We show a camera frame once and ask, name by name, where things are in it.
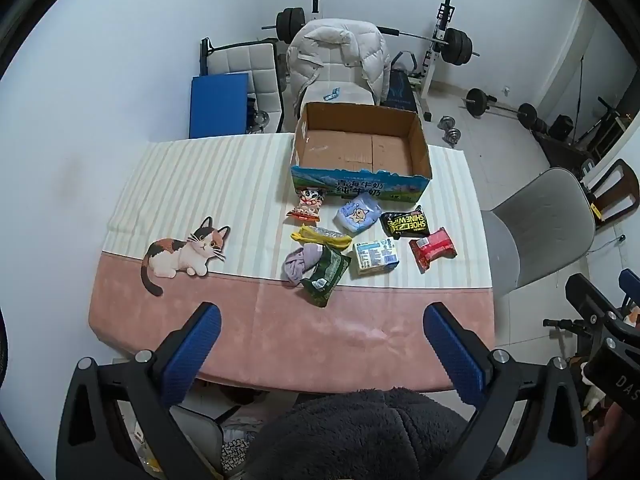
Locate blue board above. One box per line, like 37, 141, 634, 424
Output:
189, 73, 250, 139

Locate purple cloth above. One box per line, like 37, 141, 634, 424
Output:
283, 243, 326, 287

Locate brown wooden chair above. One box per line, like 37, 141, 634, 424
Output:
581, 158, 640, 222

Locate orange cartoon snack packet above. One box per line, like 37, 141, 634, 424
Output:
286, 187, 328, 224

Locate cardboard box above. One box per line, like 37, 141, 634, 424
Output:
290, 102, 433, 206

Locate white quilted chair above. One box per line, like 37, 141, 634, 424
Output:
201, 37, 287, 136

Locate yellow silver scrubber sponge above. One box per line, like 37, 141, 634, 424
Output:
291, 226, 354, 251

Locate white blue-labelled packet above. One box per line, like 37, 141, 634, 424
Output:
352, 238, 401, 278

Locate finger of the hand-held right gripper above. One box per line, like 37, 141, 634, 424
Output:
565, 273, 621, 334
618, 269, 640, 307

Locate white barbell rack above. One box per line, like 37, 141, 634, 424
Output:
419, 0, 457, 124

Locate red packet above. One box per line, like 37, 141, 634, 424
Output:
408, 227, 459, 274

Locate white puffer jacket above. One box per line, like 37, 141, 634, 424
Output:
286, 18, 392, 111

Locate person's dark fleece clothing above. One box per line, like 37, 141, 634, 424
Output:
245, 387, 482, 480

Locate striped pink cat tablecloth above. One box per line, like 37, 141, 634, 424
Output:
89, 132, 497, 394

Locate grey shell chair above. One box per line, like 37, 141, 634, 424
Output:
481, 166, 597, 302

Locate short barbell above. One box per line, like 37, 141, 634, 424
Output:
462, 88, 539, 129

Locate light blue snack packet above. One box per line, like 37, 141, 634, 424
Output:
334, 197, 385, 236

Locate black yellow wipes pack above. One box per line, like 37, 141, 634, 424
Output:
380, 205, 432, 240

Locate black weight plates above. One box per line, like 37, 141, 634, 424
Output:
531, 114, 576, 142

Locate long barbell with black plates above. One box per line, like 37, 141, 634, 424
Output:
261, 7, 481, 67

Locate black weight bench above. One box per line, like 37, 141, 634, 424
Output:
380, 51, 426, 112

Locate green packet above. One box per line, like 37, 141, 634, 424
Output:
300, 245, 352, 309

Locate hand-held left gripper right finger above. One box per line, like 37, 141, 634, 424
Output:
422, 302, 588, 480

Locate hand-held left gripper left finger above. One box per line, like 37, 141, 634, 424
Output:
56, 302, 223, 480

